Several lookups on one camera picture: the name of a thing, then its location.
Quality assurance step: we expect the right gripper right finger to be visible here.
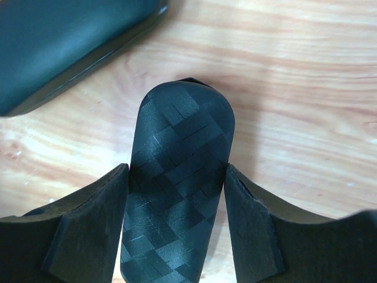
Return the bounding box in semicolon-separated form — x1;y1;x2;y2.
224;165;376;282

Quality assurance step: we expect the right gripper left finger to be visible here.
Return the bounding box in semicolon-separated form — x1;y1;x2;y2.
1;164;129;282

